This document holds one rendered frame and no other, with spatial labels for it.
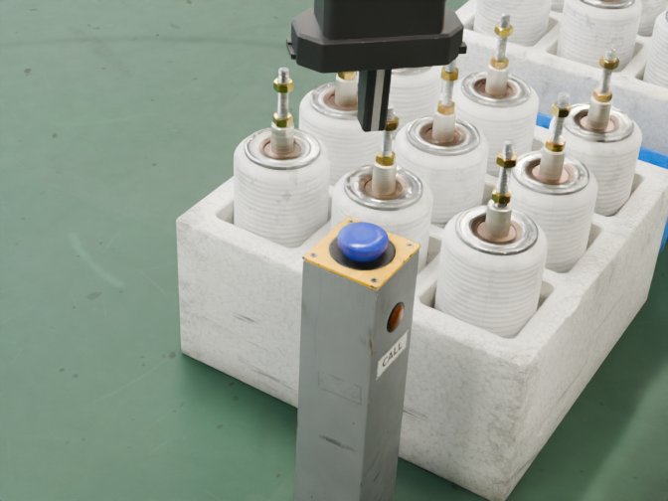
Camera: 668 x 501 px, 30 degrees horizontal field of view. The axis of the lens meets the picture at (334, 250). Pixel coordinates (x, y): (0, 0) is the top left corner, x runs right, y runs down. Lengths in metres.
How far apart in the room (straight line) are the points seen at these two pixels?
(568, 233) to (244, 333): 0.34
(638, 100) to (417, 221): 0.48
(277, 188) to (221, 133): 0.55
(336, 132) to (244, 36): 0.73
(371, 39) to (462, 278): 0.33
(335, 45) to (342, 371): 0.30
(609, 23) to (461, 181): 0.41
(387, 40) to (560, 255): 0.43
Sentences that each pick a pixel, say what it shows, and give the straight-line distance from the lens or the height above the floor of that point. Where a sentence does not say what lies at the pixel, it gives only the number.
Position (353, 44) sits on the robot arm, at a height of 0.51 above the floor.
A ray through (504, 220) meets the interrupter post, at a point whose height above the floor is 0.27.
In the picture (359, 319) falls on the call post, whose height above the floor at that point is 0.28.
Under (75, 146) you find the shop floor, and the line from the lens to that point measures 1.73.
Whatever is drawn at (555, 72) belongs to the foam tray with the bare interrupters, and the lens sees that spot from 1.59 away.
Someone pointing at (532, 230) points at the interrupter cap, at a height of 0.25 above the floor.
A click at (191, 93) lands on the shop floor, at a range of 1.84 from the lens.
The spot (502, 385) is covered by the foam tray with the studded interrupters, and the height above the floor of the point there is 0.15.
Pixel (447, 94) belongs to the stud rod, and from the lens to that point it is 1.25.
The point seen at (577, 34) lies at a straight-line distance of 1.60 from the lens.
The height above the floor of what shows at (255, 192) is 0.23.
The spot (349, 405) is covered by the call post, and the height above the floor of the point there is 0.18.
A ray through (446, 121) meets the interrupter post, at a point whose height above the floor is 0.27.
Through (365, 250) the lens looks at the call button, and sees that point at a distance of 0.97.
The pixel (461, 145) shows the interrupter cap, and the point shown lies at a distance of 1.26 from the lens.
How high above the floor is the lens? 0.91
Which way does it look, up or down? 37 degrees down
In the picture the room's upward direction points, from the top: 3 degrees clockwise
